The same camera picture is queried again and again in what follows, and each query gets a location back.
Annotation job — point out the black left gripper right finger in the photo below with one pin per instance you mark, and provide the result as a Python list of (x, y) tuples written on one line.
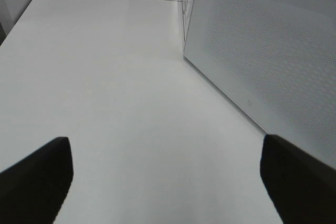
[(301, 188)]

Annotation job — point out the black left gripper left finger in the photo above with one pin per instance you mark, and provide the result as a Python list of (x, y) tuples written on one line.
[(34, 189)]

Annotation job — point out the white microwave door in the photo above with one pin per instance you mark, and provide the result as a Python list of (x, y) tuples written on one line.
[(275, 59)]

